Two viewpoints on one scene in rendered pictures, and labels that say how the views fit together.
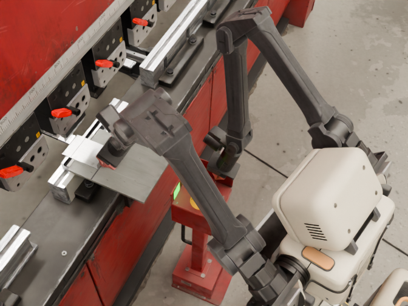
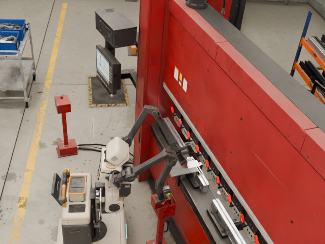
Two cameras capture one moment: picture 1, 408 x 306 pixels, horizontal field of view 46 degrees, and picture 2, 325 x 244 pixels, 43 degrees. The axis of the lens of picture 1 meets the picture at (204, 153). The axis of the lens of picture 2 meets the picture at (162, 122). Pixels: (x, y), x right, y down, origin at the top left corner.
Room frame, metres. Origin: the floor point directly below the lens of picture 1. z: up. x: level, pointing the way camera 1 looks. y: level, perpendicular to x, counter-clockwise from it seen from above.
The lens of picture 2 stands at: (2.67, -1.91, 3.60)
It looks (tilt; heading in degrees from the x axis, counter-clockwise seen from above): 37 degrees down; 134
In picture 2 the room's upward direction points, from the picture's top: 5 degrees clockwise
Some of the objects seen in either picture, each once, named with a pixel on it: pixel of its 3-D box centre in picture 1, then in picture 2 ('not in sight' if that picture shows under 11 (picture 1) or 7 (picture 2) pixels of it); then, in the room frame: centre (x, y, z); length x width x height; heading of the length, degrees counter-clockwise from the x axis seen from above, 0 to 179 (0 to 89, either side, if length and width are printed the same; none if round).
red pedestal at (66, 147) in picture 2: not in sight; (64, 126); (-1.00, 0.11, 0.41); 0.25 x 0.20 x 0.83; 68
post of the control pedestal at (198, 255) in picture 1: (200, 238); (160, 228); (0.91, 0.00, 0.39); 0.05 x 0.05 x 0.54; 70
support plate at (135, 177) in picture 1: (120, 164); (181, 167); (0.84, 0.25, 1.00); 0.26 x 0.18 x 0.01; 68
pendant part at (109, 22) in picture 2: not in sight; (114, 56); (-0.43, 0.45, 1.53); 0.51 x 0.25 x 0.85; 166
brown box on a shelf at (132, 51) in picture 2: not in sight; (137, 47); (-1.18, 1.41, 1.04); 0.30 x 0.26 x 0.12; 144
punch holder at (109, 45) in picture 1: (98, 50); (207, 155); (1.06, 0.32, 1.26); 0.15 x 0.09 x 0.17; 158
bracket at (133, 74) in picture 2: not in sight; (128, 80); (-0.41, 0.63, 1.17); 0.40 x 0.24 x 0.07; 158
